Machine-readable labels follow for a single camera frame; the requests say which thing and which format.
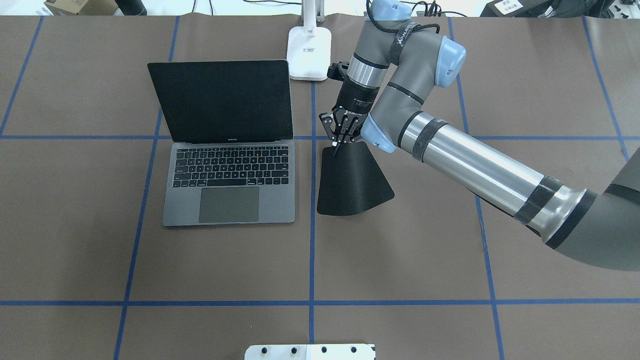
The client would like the grey laptop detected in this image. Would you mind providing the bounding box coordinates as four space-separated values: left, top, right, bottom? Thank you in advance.
147 59 296 227

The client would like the white desk lamp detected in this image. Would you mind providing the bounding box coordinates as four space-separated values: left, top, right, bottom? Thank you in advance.
286 0 332 81

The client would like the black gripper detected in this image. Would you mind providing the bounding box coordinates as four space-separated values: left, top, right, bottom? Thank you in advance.
318 77 380 157

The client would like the black mouse pad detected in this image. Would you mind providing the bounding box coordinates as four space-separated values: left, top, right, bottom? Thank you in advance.
317 141 395 216

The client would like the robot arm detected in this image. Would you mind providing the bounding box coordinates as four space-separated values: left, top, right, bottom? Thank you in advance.
317 0 640 271

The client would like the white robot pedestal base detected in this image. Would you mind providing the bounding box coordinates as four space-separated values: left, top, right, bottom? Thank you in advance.
244 343 377 360

